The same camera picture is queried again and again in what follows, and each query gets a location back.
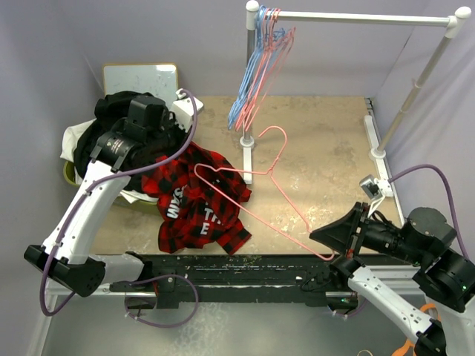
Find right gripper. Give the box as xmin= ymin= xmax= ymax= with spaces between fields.
xmin=309 ymin=199 xmax=425 ymax=262

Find red black plaid shirt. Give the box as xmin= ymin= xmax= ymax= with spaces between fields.
xmin=142 ymin=143 xmax=252 ymax=255

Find single pink hanger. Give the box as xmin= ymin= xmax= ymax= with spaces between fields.
xmin=193 ymin=125 xmax=337 ymax=261

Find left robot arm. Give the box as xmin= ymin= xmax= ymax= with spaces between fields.
xmin=24 ymin=95 xmax=176 ymax=297

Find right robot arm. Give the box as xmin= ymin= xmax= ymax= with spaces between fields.
xmin=309 ymin=202 xmax=474 ymax=355

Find orange hanger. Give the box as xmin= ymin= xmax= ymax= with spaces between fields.
xmin=389 ymin=303 xmax=445 ymax=356

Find white whiteboard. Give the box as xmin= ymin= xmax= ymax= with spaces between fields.
xmin=102 ymin=63 xmax=179 ymax=106

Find black garment pile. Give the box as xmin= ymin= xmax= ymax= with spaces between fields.
xmin=73 ymin=91 xmax=191 ymax=193

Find white clothes rack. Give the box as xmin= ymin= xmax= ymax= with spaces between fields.
xmin=237 ymin=6 xmax=471 ymax=194

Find green laundry basket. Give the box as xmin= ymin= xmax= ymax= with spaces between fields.
xmin=63 ymin=161 xmax=159 ymax=215

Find pink hangers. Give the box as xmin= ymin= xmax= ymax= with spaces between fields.
xmin=233 ymin=6 xmax=295 ymax=131

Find blue hangers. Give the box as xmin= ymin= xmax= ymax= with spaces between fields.
xmin=228 ymin=1 xmax=266 ymax=130

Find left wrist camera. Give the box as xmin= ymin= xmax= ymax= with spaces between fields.
xmin=170 ymin=90 xmax=194 ymax=133

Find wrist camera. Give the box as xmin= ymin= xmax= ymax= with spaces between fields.
xmin=170 ymin=90 xmax=194 ymax=133
xmin=359 ymin=175 xmax=394 ymax=217

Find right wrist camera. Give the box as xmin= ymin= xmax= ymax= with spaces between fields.
xmin=359 ymin=175 xmax=394 ymax=217

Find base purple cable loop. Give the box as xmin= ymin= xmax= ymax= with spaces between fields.
xmin=123 ymin=274 xmax=200 ymax=327

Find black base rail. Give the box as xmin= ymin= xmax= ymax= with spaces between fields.
xmin=111 ymin=254 xmax=362 ymax=312

